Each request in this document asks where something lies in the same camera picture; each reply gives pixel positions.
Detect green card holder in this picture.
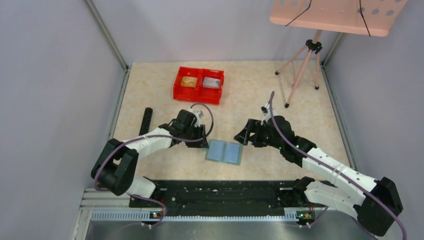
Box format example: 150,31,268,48
205,139,243,166

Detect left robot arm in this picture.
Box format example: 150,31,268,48
90,108,208,198

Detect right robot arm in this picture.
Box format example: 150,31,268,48
234,115,403,237

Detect gold card in bin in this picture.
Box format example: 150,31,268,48
180,76,197,88

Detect silver card in bin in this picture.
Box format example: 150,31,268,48
202,77,221,89

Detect black perforated bar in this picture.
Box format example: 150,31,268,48
139,107,153,136

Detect red two-compartment bin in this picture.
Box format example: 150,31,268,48
172,66,225,105

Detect pink tripod stand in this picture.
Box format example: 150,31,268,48
274,29,323,108

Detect pink perforated tray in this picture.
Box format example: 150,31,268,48
269,0,408,37

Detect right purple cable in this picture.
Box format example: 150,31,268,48
267,91,408,240

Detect purple cable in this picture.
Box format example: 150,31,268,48
267,91,408,240
92,102,215,228

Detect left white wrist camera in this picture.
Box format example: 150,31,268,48
189,108,204,127

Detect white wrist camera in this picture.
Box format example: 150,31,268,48
260,103,271,123
189,108,204,127

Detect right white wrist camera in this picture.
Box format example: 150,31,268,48
260,103,271,123

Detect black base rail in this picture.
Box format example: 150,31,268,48
97,178,339,220

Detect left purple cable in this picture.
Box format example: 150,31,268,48
92,102,215,228

